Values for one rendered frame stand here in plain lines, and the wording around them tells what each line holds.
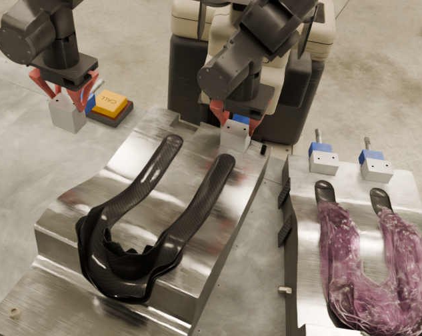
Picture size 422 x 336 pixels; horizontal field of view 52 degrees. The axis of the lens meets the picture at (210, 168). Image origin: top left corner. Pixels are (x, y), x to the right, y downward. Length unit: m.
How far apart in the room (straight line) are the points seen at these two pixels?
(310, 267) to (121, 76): 1.97
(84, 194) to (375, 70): 2.49
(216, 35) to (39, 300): 0.79
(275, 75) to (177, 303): 0.76
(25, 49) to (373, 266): 0.61
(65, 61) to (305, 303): 0.53
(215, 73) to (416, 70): 2.59
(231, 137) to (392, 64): 2.38
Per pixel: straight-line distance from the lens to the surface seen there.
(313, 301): 0.70
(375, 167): 0.91
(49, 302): 0.69
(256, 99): 0.75
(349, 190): 0.88
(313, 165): 0.87
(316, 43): 1.48
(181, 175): 0.78
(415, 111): 2.77
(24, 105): 1.08
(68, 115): 0.81
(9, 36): 0.66
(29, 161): 0.94
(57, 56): 0.74
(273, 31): 0.64
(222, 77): 0.63
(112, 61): 2.63
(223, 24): 1.20
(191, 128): 0.89
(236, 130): 0.81
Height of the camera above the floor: 1.47
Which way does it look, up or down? 47 degrees down
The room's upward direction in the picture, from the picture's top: 9 degrees clockwise
